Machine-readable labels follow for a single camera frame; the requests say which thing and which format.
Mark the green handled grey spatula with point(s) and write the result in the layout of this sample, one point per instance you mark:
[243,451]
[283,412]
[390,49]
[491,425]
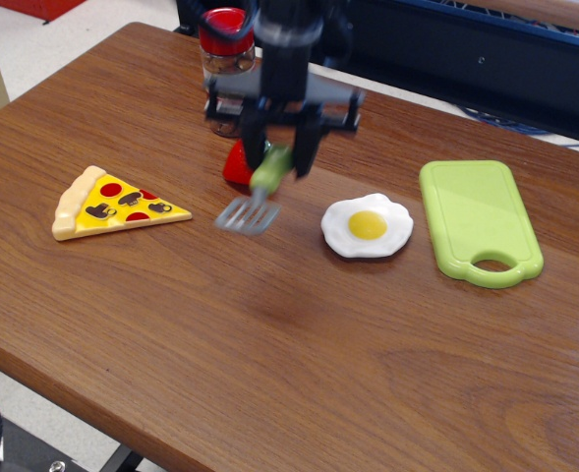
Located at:
[252,215]

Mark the toy strawberry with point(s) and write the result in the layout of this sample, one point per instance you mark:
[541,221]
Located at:
[236,169]

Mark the toy pizza slice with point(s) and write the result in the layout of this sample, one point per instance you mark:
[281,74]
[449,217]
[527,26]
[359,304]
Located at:
[98,202]

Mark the red box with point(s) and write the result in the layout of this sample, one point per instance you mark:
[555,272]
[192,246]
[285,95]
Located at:
[48,10]

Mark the red capped spice jar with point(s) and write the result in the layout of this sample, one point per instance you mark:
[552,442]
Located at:
[223,57]

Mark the black metal frame rail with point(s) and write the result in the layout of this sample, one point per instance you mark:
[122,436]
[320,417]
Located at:
[491,59]

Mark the black base bracket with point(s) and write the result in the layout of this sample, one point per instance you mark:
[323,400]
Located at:
[22,451]

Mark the green plastic cutting board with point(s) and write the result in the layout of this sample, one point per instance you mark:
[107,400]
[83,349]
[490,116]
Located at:
[480,229]

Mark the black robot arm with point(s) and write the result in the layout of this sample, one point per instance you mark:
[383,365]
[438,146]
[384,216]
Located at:
[196,10]

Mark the toy fried egg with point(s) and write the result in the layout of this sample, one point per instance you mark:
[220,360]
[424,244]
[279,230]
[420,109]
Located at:
[370,227]

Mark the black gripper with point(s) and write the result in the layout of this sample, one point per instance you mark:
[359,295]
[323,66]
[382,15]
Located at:
[283,91]

